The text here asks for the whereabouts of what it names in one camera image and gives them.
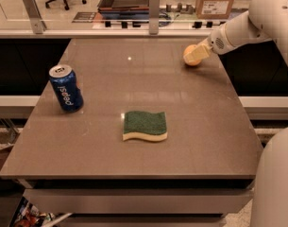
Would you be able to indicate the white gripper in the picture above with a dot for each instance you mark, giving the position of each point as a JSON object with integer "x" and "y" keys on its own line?
{"x": 216, "y": 44}

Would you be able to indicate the blue pepsi can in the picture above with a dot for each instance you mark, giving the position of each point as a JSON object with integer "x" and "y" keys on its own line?
{"x": 63, "y": 81}

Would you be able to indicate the grey drawer front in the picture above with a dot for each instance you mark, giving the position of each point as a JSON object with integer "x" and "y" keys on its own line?
{"x": 139, "y": 201}

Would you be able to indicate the colourful items bin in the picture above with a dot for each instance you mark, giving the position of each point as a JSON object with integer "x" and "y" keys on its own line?
{"x": 28, "y": 215}

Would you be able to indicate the cardboard box with label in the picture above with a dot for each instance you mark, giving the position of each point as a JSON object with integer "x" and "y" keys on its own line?
{"x": 213, "y": 9}

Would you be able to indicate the green yellow sponge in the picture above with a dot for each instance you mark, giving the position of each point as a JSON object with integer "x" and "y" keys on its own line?
{"x": 146, "y": 126}

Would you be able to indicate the middle metal railing post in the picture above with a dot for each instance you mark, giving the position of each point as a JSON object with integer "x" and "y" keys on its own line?
{"x": 154, "y": 10}

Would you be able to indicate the orange fruit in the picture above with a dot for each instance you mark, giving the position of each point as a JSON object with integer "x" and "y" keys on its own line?
{"x": 191, "y": 55}

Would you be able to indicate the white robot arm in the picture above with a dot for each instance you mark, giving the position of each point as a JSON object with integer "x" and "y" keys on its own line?
{"x": 265, "y": 19}

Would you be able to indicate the left metal railing post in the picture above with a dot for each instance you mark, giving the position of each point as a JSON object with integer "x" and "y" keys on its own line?
{"x": 37, "y": 24}

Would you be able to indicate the metal railing post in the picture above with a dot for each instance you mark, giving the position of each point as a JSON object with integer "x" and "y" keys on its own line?
{"x": 154, "y": 10}
{"x": 37, "y": 24}

